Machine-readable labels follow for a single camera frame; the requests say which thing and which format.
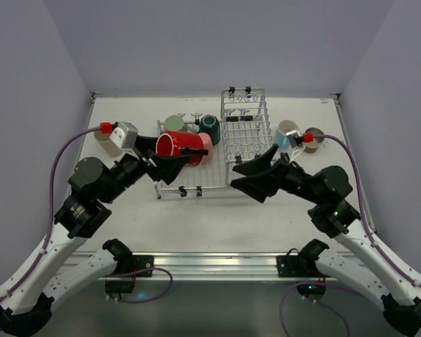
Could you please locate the left controller box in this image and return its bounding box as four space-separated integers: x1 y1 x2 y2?
105 280 135 299

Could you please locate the dark teal mug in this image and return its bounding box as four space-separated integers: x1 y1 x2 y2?
199 114 220 146

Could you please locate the red mug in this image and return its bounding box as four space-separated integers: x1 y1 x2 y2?
155 131 204 167

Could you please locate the tall beige cup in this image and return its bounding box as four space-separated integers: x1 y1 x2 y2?
93 130 122 158

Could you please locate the controller box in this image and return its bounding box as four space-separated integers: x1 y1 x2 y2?
105 280 135 299
295 281 326 301

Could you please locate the light blue mug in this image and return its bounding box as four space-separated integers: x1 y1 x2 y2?
274 120 298 150

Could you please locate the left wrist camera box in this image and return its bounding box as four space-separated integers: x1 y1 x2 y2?
109 121 138 151

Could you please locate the cream brown cup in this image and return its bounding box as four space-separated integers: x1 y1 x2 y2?
305 127 323 154

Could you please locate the pink cup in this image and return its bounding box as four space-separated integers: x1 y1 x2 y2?
198 133 213 164

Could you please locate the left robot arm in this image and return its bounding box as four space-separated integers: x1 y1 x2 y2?
0 131 208 336

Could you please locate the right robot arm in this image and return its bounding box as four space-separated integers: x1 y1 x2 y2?
230 145 421 336

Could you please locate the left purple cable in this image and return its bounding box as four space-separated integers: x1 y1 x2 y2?
0 121 173 331

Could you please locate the silver wire dish rack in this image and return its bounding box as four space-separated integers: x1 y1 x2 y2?
154 86 272 199

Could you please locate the right controller box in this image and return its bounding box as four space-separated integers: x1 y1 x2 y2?
295 281 326 301

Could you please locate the aluminium mounting rail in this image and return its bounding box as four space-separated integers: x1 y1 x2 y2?
133 252 305 282

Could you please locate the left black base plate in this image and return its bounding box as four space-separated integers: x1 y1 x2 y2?
127 255 154 278

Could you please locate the sage green mug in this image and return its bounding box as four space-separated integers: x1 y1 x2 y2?
163 115 198 133

